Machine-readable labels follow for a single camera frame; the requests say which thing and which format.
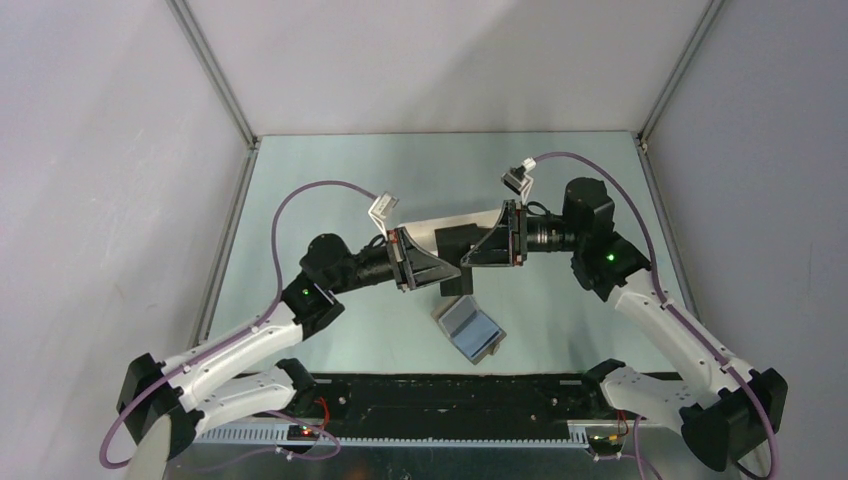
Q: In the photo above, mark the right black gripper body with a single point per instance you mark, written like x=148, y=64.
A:
x=551, y=235

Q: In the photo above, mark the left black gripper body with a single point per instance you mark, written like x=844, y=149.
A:
x=370, y=267

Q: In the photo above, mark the white plastic tray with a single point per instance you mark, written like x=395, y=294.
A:
x=423, y=231

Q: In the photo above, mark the black credit card stack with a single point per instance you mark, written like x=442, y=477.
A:
x=453, y=243

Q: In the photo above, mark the silver metal card holder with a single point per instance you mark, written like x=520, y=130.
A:
x=468, y=327

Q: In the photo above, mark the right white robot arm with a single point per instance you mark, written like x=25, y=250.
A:
x=721, y=406

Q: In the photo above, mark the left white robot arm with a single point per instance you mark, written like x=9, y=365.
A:
x=207, y=386

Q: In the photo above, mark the left small circuit board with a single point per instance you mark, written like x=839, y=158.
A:
x=302, y=433

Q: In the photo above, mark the small circuit board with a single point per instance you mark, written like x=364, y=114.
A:
x=302, y=433
x=607, y=442

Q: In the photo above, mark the right small circuit board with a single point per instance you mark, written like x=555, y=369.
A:
x=607, y=442

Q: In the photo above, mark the right aluminium frame post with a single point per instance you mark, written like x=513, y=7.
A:
x=682, y=65

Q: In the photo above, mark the aluminium frame post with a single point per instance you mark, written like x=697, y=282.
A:
x=682, y=65
x=209, y=63

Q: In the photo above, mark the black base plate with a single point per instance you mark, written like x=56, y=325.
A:
x=447, y=406

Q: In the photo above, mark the white slotted cable duct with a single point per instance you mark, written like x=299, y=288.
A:
x=285, y=434

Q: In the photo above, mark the left aluminium frame post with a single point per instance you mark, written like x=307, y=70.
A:
x=209, y=63

